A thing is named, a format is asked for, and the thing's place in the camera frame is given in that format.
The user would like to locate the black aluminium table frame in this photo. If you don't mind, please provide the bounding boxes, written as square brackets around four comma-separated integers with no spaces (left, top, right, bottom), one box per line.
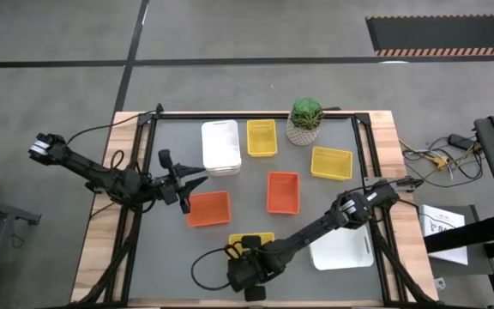
[73,104,439,308]

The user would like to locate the small yellow slotted plastic basket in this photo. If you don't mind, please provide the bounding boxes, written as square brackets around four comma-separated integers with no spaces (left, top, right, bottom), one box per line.
[246,118,279,158]

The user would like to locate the tangled floor cables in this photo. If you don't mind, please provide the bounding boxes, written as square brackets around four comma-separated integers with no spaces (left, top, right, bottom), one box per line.
[399,135,485,189]

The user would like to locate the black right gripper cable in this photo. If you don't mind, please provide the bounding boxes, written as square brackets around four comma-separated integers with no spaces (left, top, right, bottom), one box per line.
[190,247,232,292]

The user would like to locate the black power adapter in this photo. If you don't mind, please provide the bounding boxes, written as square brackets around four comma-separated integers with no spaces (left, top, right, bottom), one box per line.
[448,133,476,151]

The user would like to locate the black hazard-striped floor mat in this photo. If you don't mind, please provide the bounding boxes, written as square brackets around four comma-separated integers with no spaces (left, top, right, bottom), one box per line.
[365,15,494,58]

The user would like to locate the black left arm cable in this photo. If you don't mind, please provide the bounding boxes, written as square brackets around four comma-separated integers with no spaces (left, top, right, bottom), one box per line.
[65,110,159,147]

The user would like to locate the grey table mat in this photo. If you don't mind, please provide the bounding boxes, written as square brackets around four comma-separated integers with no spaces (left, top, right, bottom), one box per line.
[129,118,385,301]

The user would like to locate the white plastic bin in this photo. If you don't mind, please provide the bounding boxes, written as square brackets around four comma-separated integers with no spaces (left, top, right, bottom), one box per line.
[201,119,243,178]
[309,223,376,271]

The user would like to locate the potted green succulent plant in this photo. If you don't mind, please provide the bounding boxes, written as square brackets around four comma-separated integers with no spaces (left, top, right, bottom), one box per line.
[285,97,325,147]

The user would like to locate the white printed paper sheet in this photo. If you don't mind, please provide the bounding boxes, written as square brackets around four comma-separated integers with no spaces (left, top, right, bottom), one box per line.
[418,203,469,266]

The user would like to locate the orange slotted plastic basket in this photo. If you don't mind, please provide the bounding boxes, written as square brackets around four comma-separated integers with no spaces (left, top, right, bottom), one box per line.
[184,191,232,228]
[266,171,301,215]

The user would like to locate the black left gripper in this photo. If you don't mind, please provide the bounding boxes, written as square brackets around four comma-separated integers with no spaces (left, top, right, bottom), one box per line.
[154,148,209,215]

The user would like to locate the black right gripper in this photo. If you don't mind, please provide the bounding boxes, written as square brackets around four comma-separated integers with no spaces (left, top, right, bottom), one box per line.
[226,234,286,302]

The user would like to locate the large yellow slotted plastic basket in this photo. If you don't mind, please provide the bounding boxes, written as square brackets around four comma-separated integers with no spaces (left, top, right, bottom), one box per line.
[228,232,275,259]

